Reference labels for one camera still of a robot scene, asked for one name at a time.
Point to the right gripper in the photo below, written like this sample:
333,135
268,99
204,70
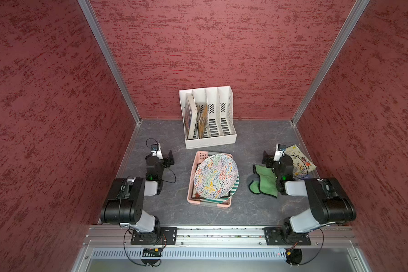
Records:
270,160

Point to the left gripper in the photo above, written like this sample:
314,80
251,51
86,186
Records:
166,160

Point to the green microfibre cloth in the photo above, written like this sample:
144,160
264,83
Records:
263,181

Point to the colourful squiggle round plate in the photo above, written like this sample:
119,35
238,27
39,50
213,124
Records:
216,177

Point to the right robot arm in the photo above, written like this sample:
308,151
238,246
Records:
328,202

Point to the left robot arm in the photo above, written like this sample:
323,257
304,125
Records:
124,203

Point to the illustrated children's book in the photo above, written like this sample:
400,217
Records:
302,165

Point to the pink plastic basket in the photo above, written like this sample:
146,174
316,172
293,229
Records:
222,203

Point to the yellow illustrated book in rack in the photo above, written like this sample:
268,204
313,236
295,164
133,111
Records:
202,120

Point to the book in rack left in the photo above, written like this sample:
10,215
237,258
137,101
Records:
191,113

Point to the white file organiser rack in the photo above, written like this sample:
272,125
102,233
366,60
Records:
220,129

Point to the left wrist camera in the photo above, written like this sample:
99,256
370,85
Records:
156,150

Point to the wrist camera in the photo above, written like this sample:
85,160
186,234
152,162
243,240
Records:
156,150
279,150

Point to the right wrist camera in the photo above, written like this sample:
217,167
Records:
279,150

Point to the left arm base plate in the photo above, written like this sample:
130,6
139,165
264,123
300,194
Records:
160,236

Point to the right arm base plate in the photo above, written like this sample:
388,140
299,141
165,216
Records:
283,237

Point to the aluminium front rail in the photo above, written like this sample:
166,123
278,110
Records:
222,237

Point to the left aluminium corner post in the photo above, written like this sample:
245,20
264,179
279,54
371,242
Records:
96,29

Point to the aluminium corner post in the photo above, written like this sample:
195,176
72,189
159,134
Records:
343,35
96,29

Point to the right aluminium corner post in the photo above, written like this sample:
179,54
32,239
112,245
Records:
343,35

